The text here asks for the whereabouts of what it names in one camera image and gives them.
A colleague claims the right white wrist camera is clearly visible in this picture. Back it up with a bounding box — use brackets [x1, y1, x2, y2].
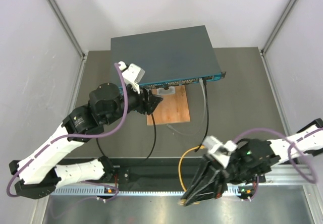
[202, 136, 238, 169]

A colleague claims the wooden board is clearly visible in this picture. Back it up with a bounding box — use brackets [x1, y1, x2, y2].
[152, 85, 190, 125]

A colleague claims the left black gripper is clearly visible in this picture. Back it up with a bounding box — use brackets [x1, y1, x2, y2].
[104, 82, 163, 126]

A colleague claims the grey slotted cable duct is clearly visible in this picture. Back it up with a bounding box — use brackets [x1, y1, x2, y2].
[51, 185, 253, 196]

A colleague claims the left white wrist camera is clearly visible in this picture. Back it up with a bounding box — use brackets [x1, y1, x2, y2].
[118, 61, 145, 94]

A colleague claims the small clear plastic piece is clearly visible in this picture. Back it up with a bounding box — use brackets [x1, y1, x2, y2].
[157, 86, 176, 95]

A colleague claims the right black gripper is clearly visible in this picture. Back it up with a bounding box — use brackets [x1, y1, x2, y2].
[182, 152, 249, 205]

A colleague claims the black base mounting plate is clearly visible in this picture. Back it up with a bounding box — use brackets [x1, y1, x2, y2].
[85, 157, 268, 184]

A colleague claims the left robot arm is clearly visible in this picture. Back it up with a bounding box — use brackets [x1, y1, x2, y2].
[7, 83, 163, 199]

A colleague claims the yellow ethernet cable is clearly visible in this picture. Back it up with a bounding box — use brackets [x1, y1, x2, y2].
[178, 145, 205, 192]

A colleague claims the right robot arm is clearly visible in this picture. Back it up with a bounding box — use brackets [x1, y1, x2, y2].
[180, 118, 322, 206]

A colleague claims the short black ethernet cable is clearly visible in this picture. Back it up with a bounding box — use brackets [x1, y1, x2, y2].
[194, 79, 210, 153]

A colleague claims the grey ethernet cable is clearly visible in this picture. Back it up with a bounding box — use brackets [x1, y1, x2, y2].
[167, 78, 208, 136]

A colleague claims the dark grey network switch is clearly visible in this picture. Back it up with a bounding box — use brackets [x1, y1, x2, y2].
[111, 25, 226, 89]

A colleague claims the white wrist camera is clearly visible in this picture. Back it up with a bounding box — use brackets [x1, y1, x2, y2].
[202, 136, 238, 169]
[118, 61, 145, 94]

